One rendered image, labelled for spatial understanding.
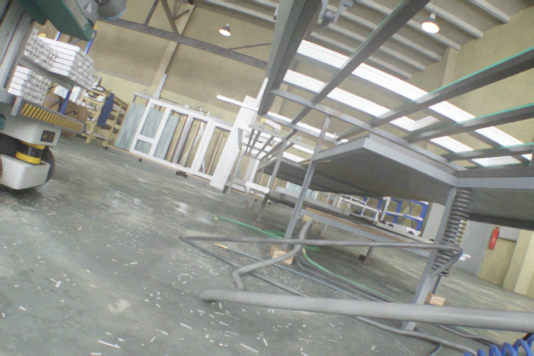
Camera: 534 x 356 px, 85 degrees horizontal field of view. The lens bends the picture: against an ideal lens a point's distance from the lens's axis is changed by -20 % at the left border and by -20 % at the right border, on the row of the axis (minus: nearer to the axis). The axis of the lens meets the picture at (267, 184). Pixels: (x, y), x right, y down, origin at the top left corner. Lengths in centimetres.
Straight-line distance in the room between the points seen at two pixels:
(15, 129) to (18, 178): 15
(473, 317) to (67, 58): 550
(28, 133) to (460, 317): 115
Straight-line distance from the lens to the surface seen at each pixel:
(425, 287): 126
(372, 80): 150
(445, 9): 1369
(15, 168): 120
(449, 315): 42
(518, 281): 831
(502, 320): 41
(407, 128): 198
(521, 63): 102
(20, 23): 154
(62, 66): 557
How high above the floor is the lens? 30
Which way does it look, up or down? 1 degrees up
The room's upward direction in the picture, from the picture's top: 19 degrees clockwise
